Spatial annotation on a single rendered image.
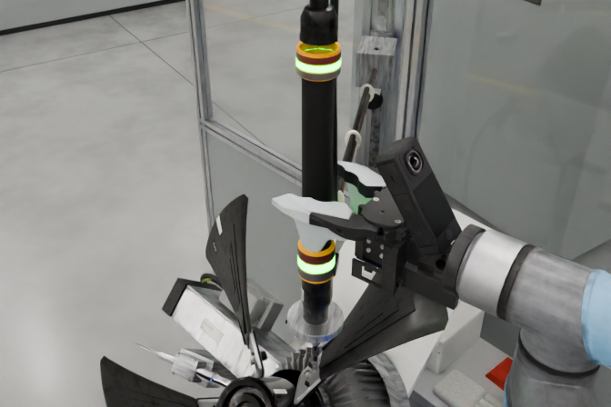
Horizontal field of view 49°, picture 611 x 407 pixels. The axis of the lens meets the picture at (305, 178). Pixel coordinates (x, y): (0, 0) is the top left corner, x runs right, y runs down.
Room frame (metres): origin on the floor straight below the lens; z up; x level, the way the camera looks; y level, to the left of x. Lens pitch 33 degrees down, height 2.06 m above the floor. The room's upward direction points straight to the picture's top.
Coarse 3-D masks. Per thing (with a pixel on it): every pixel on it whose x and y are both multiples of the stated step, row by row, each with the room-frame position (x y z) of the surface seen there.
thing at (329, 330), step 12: (336, 264) 0.64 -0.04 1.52; (300, 300) 0.64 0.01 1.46; (288, 312) 0.62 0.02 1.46; (300, 312) 0.62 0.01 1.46; (336, 312) 0.62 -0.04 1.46; (288, 324) 0.60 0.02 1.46; (300, 324) 0.60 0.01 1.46; (312, 324) 0.60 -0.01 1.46; (324, 324) 0.60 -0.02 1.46; (336, 324) 0.60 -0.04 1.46; (300, 336) 0.58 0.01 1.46; (312, 336) 0.58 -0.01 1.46; (324, 336) 0.58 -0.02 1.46
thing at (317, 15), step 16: (320, 0) 0.60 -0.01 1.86; (304, 16) 0.60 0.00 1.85; (320, 16) 0.60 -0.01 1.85; (336, 16) 0.61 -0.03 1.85; (304, 32) 0.60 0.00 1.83; (320, 32) 0.59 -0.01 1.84; (336, 32) 0.61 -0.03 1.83; (304, 288) 0.60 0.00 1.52; (320, 288) 0.60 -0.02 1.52; (304, 304) 0.60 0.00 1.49; (320, 304) 0.60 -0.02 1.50; (320, 320) 0.60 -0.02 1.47
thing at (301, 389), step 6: (318, 360) 0.73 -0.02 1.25; (318, 366) 0.71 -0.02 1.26; (318, 372) 0.69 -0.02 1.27; (300, 378) 0.72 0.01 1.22; (312, 378) 0.69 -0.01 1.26; (318, 378) 0.67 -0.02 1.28; (300, 384) 0.70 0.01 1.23; (312, 384) 0.66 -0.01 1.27; (300, 390) 0.68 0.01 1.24; (306, 390) 0.66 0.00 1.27; (300, 396) 0.66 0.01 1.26; (294, 402) 0.66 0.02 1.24
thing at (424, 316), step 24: (360, 312) 0.75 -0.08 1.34; (384, 312) 0.70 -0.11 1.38; (408, 312) 0.67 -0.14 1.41; (432, 312) 0.65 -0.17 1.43; (336, 336) 0.74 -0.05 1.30; (360, 336) 0.68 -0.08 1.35; (384, 336) 0.66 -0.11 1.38; (408, 336) 0.63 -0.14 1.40; (336, 360) 0.67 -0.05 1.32; (360, 360) 0.64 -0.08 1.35
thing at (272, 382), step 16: (240, 384) 0.68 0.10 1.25; (256, 384) 0.67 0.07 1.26; (272, 384) 0.68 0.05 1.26; (288, 384) 0.70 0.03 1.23; (224, 400) 0.68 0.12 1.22; (240, 400) 0.67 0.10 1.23; (256, 400) 0.66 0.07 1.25; (272, 400) 0.65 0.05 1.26; (288, 400) 0.66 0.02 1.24; (320, 400) 0.70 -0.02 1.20
